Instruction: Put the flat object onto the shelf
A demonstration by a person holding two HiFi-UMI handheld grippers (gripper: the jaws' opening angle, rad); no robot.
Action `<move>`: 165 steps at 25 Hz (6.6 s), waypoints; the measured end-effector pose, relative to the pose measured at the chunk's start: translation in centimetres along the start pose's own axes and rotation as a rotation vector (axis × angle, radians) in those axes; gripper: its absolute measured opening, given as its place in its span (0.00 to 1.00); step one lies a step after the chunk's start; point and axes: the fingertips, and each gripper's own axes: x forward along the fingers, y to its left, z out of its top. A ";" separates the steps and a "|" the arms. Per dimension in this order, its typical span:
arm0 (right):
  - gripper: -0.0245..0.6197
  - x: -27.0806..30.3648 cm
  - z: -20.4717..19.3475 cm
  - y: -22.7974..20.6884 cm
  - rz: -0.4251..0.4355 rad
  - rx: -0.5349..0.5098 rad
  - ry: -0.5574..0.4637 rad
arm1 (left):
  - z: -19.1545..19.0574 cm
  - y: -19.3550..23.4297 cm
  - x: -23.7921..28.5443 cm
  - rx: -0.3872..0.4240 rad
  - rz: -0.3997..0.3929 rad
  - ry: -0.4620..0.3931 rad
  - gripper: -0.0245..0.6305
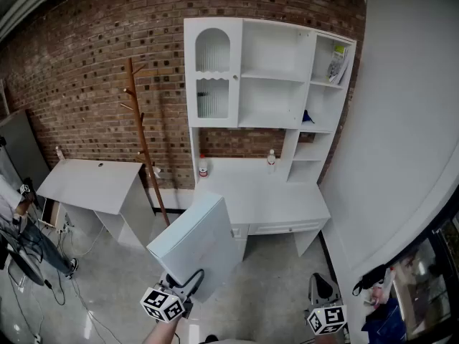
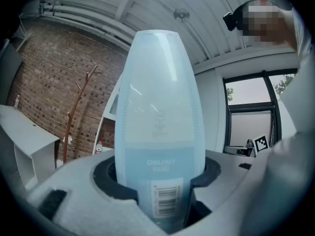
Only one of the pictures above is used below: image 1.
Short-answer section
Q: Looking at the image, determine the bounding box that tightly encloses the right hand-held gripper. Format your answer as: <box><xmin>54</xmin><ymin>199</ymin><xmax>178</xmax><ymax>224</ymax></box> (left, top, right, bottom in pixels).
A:
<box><xmin>306</xmin><ymin>272</ymin><xmax>348</xmax><ymax>335</ymax></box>

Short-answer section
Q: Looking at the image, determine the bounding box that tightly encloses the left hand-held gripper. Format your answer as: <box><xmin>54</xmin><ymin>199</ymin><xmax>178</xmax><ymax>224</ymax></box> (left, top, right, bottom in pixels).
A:
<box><xmin>140</xmin><ymin>269</ymin><xmax>206</xmax><ymax>324</ymax></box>

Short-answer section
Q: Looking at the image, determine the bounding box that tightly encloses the light blue box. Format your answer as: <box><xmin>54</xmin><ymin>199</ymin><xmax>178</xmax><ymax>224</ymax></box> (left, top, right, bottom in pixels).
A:
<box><xmin>146</xmin><ymin>191</ymin><xmax>242</xmax><ymax>303</ymax></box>

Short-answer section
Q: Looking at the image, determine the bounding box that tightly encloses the white desk hutch cabinet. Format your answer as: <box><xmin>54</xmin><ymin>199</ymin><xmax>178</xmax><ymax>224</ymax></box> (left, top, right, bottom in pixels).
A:
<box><xmin>183</xmin><ymin>16</ymin><xmax>358</xmax><ymax>189</ymax></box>

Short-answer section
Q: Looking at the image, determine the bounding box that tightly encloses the person's left forearm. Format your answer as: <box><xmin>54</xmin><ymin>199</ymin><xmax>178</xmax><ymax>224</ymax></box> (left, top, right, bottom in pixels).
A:
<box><xmin>142</xmin><ymin>320</ymin><xmax>181</xmax><ymax>344</ymax></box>

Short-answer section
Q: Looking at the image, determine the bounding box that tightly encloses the person's right forearm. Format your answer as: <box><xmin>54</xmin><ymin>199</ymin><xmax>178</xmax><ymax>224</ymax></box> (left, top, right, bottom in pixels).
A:
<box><xmin>314</xmin><ymin>333</ymin><xmax>346</xmax><ymax>344</ymax></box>

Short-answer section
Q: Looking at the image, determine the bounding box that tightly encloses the white drawer front with knob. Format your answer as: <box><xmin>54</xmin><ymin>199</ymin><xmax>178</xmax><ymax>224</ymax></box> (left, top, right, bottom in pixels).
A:
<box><xmin>247</xmin><ymin>219</ymin><xmax>329</xmax><ymax>236</ymax></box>

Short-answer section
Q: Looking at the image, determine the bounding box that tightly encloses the black bag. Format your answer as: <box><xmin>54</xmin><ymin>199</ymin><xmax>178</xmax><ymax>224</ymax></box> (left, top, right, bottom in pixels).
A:
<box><xmin>352</xmin><ymin>263</ymin><xmax>387</xmax><ymax>297</ymax></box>

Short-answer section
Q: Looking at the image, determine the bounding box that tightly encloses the blue fabric bag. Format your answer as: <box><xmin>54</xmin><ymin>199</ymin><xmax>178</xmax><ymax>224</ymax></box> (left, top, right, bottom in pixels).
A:
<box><xmin>361</xmin><ymin>297</ymin><xmax>408</xmax><ymax>344</ymax></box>

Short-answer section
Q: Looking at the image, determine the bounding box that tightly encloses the black framed glass door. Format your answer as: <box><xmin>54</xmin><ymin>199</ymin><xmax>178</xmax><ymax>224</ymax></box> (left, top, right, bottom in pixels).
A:
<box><xmin>390</xmin><ymin>206</ymin><xmax>459</xmax><ymax>340</ymax></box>

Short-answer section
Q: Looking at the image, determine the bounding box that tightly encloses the small white table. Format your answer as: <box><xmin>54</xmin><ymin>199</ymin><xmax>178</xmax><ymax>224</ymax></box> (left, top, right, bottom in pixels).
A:
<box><xmin>36</xmin><ymin>158</ymin><xmax>156</xmax><ymax>249</ymax></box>

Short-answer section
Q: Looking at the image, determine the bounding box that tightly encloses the brown wooden coat rack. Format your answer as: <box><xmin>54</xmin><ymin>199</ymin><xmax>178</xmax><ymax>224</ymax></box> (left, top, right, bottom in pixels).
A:
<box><xmin>121</xmin><ymin>57</ymin><xmax>171</xmax><ymax>227</ymax></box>

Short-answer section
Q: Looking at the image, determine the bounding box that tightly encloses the open wooden drawer box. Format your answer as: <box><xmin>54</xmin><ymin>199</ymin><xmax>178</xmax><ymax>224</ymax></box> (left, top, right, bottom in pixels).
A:
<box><xmin>39</xmin><ymin>197</ymin><xmax>61</xmax><ymax>229</ymax></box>

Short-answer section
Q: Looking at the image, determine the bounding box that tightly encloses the black floor fan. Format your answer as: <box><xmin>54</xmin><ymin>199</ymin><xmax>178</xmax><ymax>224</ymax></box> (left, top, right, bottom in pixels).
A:
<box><xmin>0</xmin><ymin>224</ymin><xmax>46</xmax><ymax>288</ymax></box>

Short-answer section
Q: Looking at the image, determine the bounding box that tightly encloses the white ribbed glass cabinet door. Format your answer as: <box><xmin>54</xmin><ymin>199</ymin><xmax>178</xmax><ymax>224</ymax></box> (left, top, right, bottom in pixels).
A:
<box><xmin>183</xmin><ymin>18</ymin><xmax>244</xmax><ymax>128</ymax></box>

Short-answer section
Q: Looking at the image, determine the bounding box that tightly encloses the grey panel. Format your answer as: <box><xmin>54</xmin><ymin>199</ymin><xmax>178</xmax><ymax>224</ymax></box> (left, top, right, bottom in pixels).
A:
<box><xmin>0</xmin><ymin>109</ymin><xmax>51</xmax><ymax>189</ymax></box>

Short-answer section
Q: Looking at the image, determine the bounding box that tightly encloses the white book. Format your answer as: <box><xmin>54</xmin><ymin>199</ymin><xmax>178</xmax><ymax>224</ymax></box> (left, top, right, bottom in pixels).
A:
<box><xmin>331</xmin><ymin>50</ymin><xmax>351</xmax><ymax>86</ymax></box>

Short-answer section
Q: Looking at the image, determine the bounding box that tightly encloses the yellow and grey cover book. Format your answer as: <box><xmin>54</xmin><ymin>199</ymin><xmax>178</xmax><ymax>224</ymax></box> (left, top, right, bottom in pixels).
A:
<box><xmin>325</xmin><ymin>44</ymin><xmax>348</xmax><ymax>84</ymax></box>

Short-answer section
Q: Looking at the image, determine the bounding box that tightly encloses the white metal rack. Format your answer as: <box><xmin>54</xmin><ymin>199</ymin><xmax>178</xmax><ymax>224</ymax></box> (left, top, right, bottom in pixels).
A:
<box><xmin>0</xmin><ymin>79</ymin><xmax>11</xmax><ymax>120</ymax></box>

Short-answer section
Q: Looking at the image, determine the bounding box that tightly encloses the white power cable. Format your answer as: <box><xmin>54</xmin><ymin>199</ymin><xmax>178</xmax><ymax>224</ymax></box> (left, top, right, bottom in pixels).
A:
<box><xmin>64</xmin><ymin>224</ymin><xmax>105</xmax><ymax>257</ymax></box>

